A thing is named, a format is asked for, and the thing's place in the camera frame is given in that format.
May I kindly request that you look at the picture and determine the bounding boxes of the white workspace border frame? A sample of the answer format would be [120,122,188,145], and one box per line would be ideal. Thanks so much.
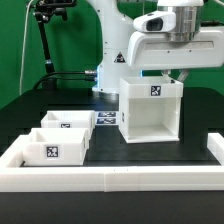
[0,133,224,192]

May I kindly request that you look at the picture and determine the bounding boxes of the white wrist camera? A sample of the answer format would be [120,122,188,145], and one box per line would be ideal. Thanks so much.
[133,11,176,33]

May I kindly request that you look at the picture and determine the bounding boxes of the black camera stand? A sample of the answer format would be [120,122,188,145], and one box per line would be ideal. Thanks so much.
[33,0,77,90]

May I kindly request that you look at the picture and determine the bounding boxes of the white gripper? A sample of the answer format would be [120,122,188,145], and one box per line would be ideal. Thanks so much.
[127,27,224,83]

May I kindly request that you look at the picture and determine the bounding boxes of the black cables at base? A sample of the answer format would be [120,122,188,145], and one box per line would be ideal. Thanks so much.
[31,69,99,91]

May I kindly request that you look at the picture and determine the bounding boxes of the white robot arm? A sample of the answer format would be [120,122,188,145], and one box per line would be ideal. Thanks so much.
[87,0,224,100]

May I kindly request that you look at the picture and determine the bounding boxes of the white drawer box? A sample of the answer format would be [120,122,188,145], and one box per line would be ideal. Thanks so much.
[22,128,89,166]
[41,110,95,135]

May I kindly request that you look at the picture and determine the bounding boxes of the white fiducial marker plate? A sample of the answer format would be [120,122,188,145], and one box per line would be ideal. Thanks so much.
[95,111,119,126]

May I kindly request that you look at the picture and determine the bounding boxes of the white drawer cabinet frame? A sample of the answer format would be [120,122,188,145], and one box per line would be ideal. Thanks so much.
[119,76,183,143]

